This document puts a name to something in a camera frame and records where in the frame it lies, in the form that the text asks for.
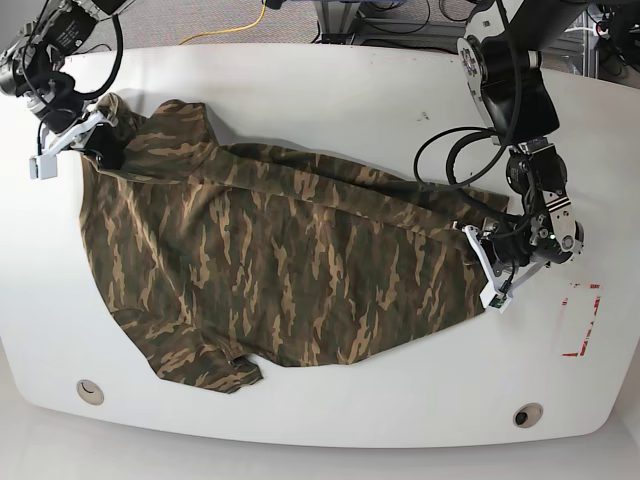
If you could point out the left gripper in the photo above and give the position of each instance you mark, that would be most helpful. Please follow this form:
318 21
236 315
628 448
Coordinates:
501 274

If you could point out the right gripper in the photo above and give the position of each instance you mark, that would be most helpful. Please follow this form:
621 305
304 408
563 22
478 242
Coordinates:
96 134

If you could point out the camouflage t-shirt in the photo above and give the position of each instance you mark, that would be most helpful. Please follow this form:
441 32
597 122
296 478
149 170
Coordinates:
209 255

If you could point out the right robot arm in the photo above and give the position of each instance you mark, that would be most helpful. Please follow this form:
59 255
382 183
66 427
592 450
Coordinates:
31 67

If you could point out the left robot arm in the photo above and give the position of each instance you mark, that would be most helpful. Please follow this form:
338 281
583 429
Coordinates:
501 51

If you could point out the red tape rectangle marking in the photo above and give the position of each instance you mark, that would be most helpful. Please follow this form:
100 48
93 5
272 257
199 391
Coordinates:
578 313

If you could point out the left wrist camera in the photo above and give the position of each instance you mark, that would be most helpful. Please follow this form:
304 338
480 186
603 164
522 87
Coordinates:
492 297

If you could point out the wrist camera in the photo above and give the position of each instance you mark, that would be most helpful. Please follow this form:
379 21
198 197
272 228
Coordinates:
43 167
492 297

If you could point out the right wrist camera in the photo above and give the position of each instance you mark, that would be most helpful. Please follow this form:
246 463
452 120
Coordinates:
43 167

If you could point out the right table cable grommet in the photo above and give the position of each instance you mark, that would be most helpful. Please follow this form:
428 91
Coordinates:
528 415

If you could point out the table cable grommet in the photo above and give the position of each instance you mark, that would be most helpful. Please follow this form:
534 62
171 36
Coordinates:
528 415
90 392

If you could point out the left table cable grommet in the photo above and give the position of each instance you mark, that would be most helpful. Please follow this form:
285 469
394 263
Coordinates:
90 392

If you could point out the aluminium frame stand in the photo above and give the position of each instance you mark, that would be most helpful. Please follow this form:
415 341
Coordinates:
338 21

